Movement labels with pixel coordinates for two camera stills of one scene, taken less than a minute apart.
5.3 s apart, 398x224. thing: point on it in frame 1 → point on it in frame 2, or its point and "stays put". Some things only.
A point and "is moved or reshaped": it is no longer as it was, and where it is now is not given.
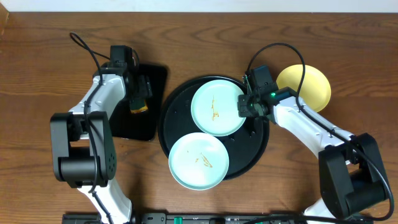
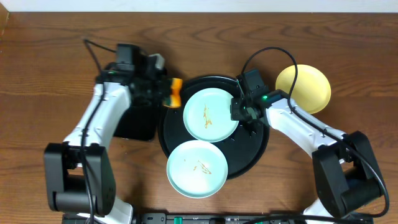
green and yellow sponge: x=137 y=105 → x=172 y=98
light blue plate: x=214 y=109 is moved or reshaped
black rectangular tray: x=143 y=126 stays put
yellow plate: x=316 y=90 stays put
